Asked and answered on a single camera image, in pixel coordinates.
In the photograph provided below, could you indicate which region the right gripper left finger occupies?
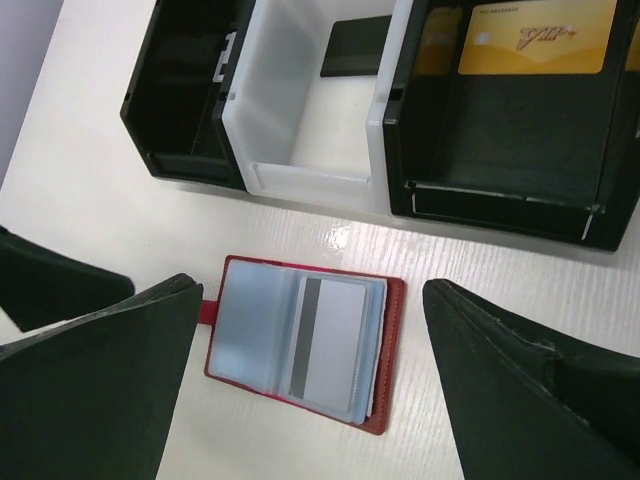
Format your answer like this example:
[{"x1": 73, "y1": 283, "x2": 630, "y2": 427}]
[{"x1": 1, "y1": 274, "x2": 203, "y2": 479}]

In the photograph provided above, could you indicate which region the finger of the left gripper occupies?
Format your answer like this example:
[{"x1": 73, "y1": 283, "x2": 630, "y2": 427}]
[{"x1": 1, "y1": 228, "x2": 135, "y2": 332}]

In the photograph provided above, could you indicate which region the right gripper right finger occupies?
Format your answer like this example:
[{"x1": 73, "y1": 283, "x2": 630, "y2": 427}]
[{"x1": 422, "y1": 279, "x2": 639, "y2": 479}]

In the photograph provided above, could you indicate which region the red leather card holder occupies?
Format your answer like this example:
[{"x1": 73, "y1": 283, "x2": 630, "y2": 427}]
[{"x1": 200, "y1": 255, "x2": 406, "y2": 435}]

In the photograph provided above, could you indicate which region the silver magnetic stripe card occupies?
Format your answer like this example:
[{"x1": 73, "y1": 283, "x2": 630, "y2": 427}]
[{"x1": 288, "y1": 277, "x2": 367, "y2": 416}]

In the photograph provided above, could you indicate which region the gold VIP card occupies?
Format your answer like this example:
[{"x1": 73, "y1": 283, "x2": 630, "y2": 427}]
[{"x1": 458, "y1": 0, "x2": 617, "y2": 75}]

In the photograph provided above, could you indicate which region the black card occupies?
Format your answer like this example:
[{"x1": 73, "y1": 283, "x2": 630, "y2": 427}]
[{"x1": 320, "y1": 15, "x2": 391, "y2": 78}]

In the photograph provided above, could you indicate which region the left black bin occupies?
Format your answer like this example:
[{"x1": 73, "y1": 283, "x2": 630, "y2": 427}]
[{"x1": 120, "y1": 0, "x2": 254, "y2": 190}]

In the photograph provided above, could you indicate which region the black bin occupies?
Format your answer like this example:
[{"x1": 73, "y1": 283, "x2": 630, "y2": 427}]
[
  {"x1": 383, "y1": 1, "x2": 639, "y2": 252},
  {"x1": 120, "y1": 0, "x2": 254, "y2": 190}
]

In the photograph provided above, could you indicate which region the right black bin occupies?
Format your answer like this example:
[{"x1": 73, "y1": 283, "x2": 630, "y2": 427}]
[{"x1": 383, "y1": 1, "x2": 639, "y2": 252}]

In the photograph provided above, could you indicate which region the white middle bin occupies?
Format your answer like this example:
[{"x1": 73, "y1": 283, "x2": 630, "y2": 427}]
[{"x1": 222, "y1": 1, "x2": 411, "y2": 215}]

